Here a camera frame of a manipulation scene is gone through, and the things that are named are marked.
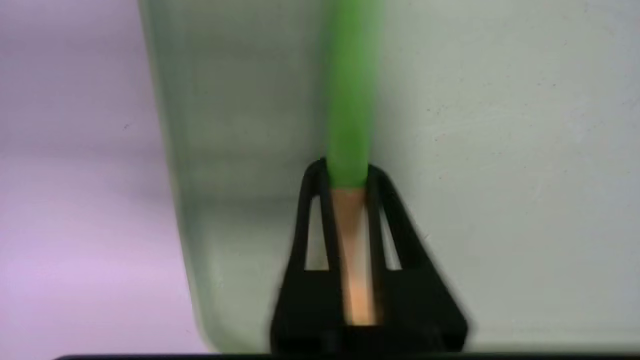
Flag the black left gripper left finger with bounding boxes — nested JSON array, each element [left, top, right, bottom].
[[271, 158, 347, 352]]

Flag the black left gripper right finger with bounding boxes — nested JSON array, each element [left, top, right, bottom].
[[366, 162, 469, 352]]

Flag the green handled yellow pasta spoon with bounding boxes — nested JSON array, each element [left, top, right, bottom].
[[325, 0, 386, 326]]

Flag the light green plastic tray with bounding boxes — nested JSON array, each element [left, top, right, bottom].
[[137, 0, 640, 353]]

